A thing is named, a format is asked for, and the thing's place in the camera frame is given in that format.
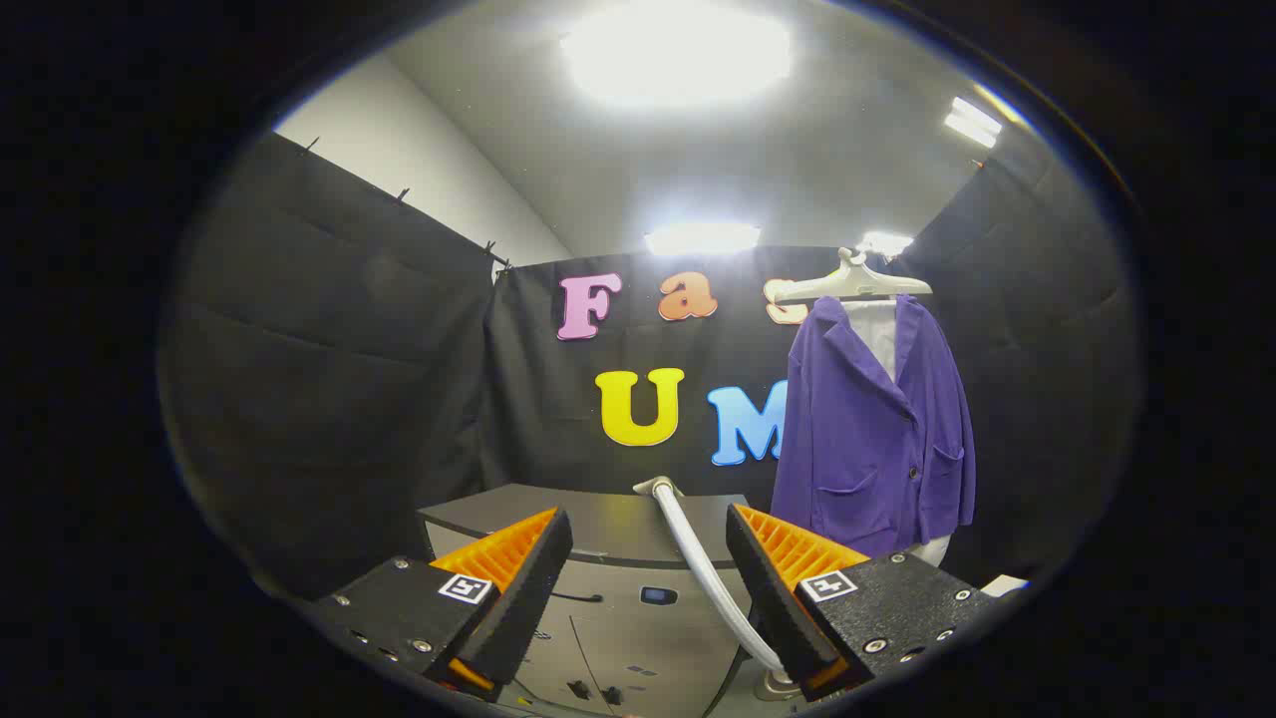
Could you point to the white paper sheet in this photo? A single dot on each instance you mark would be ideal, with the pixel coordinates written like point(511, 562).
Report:
point(1005, 585)

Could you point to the white clothes hanger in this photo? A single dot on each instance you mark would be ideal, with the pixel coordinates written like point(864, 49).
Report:
point(849, 283)

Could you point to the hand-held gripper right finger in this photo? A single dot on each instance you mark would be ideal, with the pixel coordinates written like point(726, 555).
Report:
point(773, 588)

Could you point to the ceiling light panel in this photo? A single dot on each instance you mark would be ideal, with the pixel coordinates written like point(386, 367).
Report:
point(678, 50)
point(883, 243)
point(703, 238)
point(972, 123)

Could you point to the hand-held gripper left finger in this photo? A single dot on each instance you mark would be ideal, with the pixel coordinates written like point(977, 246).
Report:
point(523, 588)

